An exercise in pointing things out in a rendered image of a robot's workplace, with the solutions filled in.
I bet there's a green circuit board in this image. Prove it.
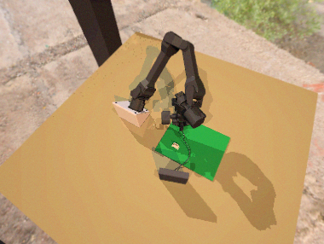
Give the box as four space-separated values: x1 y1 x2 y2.
155 122 231 182

